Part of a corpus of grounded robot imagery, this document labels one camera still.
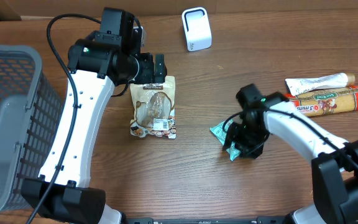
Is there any light blue snack packet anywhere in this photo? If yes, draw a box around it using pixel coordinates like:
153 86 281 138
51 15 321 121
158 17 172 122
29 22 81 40
210 121 241 161

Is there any brown snack pouch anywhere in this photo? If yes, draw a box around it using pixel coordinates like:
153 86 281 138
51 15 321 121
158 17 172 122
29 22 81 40
130 76 177 139

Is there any white tube with gold cap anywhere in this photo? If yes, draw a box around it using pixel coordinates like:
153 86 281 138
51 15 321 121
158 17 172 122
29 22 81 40
285 73 356 96

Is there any orange pasta package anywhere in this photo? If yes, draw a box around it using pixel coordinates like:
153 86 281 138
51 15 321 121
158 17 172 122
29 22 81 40
285 85 358 116

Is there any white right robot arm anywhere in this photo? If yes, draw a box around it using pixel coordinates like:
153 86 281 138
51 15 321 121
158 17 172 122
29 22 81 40
222 84 358 224

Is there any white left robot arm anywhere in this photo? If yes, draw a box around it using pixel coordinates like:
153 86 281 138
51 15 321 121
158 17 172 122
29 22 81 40
21 7 167 224

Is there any white barcode scanner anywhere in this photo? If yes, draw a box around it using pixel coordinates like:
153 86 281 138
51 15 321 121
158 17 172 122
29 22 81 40
181 7 212 52

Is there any grey plastic shopping basket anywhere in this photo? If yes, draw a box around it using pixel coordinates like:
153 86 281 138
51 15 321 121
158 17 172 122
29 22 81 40
0 45 64 212

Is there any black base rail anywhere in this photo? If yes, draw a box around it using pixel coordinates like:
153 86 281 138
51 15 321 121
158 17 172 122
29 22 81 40
122 216 292 224

